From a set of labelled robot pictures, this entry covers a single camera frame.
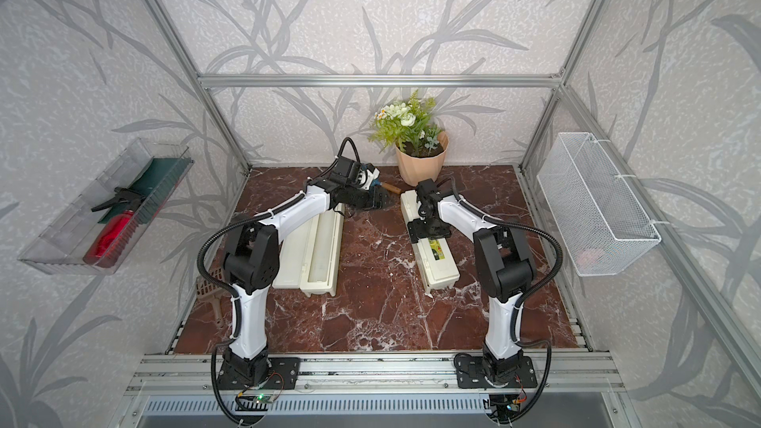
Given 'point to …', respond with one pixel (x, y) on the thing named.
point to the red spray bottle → (108, 240)
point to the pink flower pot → (415, 169)
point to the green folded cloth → (153, 185)
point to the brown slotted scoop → (212, 292)
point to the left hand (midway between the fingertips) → (388, 203)
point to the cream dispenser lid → (435, 257)
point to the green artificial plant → (407, 125)
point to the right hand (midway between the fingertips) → (424, 235)
